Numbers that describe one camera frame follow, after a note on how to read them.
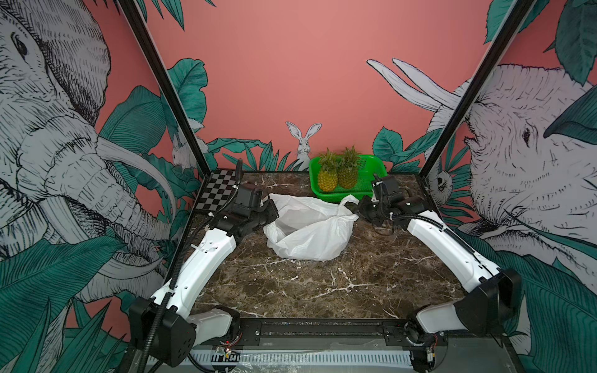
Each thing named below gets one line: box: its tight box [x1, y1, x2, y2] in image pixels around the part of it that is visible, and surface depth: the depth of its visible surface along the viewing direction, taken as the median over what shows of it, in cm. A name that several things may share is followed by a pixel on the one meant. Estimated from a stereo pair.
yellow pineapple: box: [317, 147, 339, 192], surface depth 106 cm
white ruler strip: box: [188, 350, 413, 367], surface depth 71 cm
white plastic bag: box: [263, 193, 360, 262], surface depth 80 cm
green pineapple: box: [336, 144, 361, 189], surface depth 106 cm
